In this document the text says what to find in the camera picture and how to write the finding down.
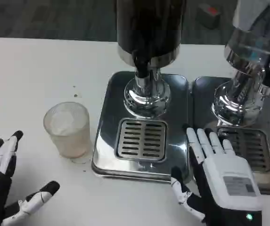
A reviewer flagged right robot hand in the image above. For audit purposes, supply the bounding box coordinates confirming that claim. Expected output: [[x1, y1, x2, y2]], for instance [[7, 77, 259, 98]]
[[171, 127, 264, 226]]

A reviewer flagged clear ribbed glass cup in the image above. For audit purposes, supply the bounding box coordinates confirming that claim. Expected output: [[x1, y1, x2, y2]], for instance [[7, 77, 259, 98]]
[[43, 101, 92, 165]]

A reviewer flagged steel drip grid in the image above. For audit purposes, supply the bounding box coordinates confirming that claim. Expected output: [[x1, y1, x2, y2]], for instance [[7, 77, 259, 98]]
[[216, 127, 270, 174], [114, 117, 168, 162]]

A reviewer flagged steel drip tray base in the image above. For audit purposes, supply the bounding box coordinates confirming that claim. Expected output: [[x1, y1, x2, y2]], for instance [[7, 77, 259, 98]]
[[192, 75, 270, 196], [91, 71, 193, 183]]

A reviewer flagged clear drink dispenser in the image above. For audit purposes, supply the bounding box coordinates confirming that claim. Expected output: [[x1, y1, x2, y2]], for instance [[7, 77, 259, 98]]
[[211, 0, 270, 127]]

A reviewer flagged grey box with red label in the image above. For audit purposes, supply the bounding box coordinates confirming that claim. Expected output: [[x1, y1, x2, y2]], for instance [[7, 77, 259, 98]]
[[195, 4, 221, 30]]

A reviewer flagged dark drink dispenser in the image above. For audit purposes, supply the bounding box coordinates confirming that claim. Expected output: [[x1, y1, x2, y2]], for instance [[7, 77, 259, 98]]
[[115, 0, 188, 118]]

